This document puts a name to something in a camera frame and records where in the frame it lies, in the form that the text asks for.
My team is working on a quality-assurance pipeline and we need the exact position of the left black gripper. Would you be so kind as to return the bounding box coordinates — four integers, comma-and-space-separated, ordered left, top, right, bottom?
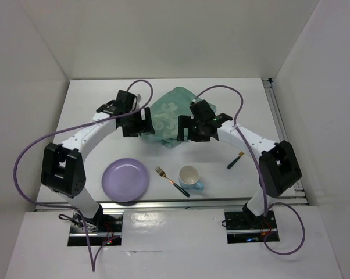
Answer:
120, 106, 153, 137

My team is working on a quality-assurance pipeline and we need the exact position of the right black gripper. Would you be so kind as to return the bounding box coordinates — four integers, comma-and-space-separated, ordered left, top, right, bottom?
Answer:
177, 115, 211, 141

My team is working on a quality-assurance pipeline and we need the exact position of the green patterned cloth napkin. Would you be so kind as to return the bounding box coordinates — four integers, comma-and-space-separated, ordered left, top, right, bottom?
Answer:
141, 87, 201, 148

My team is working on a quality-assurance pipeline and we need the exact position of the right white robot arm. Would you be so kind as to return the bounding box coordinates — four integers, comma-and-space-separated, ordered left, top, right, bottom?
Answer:
177, 100, 302, 228

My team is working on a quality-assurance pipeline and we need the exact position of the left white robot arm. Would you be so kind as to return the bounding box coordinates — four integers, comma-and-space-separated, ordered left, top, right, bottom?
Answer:
41, 90, 154, 232

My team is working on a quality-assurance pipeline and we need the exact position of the blue mug white inside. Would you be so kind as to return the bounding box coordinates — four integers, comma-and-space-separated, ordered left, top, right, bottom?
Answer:
178, 166, 205, 191

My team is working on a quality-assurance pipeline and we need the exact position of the purple plate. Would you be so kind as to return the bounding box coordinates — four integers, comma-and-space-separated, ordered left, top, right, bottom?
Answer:
101, 158, 149, 203

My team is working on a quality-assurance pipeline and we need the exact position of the gold fork black handle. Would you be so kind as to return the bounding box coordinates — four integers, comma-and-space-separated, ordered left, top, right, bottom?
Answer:
155, 166, 190, 198

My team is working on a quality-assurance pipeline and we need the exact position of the gold knife black handle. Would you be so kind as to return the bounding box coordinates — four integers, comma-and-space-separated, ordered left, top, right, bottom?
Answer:
227, 152, 244, 169

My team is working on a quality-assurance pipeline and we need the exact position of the aluminium right side rail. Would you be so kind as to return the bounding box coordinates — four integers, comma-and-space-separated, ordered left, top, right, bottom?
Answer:
262, 78, 309, 206

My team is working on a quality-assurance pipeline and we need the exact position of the aluminium rail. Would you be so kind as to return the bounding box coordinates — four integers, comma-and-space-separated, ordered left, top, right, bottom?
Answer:
35, 197, 308, 210
262, 78, 309, 206

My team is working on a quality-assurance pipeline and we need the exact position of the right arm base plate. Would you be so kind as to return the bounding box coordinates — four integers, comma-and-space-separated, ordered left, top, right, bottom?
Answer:
222, 211, 277, 231

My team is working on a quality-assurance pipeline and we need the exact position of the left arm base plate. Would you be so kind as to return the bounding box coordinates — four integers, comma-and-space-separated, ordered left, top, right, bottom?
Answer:
69, 213, 123, 239

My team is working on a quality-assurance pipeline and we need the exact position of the aluminium front rail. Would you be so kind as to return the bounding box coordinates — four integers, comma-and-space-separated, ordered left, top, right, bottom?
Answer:
35, 197, 308, 210

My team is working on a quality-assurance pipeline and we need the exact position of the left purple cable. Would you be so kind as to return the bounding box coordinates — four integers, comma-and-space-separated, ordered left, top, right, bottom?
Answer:
13, 80, 154, 273

